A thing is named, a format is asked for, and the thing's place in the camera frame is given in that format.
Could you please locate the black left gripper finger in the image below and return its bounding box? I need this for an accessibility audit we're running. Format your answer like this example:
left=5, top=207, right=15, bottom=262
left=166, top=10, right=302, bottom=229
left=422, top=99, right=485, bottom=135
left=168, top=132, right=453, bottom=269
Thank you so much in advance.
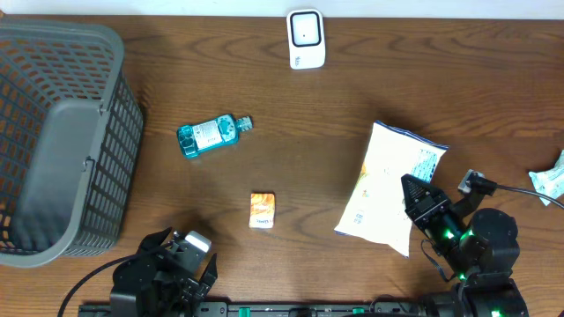
left=196, top=254, right=218, bottom=299
left=137, top=227, right=172, bottom=255

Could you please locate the orange snack bag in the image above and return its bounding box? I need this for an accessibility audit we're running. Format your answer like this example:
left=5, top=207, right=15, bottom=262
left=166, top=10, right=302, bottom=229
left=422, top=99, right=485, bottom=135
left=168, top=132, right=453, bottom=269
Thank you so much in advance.
left=334, top=121, right=449, bottom=257

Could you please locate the small orange box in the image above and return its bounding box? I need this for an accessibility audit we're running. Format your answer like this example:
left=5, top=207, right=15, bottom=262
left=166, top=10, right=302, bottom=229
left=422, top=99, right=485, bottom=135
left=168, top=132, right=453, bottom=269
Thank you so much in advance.
left=249, top=193, right=276, bottom=229

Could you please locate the teal mouthwash bottle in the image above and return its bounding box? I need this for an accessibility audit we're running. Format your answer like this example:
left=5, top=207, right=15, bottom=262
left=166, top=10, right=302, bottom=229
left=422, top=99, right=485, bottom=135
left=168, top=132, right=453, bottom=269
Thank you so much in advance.
left=176, top=114, right=254, bottom=159

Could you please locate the teal wet wipes pack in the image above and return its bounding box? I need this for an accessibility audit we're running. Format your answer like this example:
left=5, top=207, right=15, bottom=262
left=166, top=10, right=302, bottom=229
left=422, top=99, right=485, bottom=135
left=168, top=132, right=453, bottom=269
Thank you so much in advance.
left=529, top=152, right=564, bottom=208

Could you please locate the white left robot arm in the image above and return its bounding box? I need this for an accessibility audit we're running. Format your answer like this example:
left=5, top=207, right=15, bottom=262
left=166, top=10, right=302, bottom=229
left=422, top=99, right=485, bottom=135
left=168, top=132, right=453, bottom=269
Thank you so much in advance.
left=110, top=228, right=218, bottom=316

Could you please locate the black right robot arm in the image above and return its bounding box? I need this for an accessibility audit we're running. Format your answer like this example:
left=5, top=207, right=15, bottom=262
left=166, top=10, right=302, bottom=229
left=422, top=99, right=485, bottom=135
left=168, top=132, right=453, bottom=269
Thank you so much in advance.
left=401, top=170, right=529, bottom=316

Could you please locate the white barcode scanner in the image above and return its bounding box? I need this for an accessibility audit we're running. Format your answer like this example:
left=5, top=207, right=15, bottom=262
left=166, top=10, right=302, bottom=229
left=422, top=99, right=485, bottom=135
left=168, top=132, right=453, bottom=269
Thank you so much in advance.
left=286, top=9, right=326, bottom=70

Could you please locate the grey plastic basket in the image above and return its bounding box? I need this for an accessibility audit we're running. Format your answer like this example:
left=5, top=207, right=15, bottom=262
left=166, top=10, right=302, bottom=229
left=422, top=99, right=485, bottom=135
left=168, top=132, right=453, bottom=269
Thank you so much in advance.
left=1, top=18, right=144, bottom=268

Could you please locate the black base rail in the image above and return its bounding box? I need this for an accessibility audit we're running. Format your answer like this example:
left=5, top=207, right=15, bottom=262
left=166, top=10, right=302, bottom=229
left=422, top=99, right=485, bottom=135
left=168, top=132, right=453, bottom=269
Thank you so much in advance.
left=78, top=300, right=424, bottom=317

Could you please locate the black right camera cable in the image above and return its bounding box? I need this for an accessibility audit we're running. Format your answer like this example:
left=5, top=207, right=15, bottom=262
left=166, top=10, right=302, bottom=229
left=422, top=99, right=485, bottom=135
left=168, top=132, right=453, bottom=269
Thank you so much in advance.
left=466, top=173, right=564, bottom=211

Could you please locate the black camera cable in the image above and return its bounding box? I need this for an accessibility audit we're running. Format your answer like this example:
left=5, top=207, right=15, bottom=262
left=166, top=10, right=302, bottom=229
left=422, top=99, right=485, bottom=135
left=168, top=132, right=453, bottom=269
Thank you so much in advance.
left=56, top=253, right=146, bottom=317
left=466, top=173, right=564, bottom=211

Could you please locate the black left camera cable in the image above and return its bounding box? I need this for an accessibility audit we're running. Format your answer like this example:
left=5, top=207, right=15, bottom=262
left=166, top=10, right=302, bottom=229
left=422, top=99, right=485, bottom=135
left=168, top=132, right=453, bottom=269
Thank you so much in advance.
left=56, top=253, right=146, bottom=317

